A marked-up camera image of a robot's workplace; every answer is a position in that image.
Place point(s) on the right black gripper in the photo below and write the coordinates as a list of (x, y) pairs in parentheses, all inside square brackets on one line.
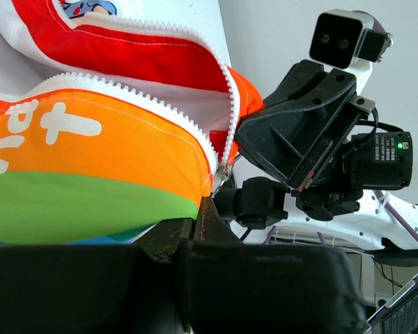
[(303, 125)]

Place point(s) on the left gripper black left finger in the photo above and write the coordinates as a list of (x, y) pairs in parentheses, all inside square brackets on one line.
[(103, 288)]

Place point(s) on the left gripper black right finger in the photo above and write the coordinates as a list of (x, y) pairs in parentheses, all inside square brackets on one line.
[(227, 286)]

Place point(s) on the colourful rainbow children's jacket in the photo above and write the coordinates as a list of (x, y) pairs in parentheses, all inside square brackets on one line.
[(114, 116)]

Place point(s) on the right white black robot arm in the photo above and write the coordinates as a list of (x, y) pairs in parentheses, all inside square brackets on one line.
[(385, 226)]

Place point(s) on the grey keyboard background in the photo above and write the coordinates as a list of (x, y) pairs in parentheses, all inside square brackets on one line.
[(399, 315)]

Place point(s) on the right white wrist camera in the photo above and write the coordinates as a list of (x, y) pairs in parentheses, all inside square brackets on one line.
[(350, 40)]

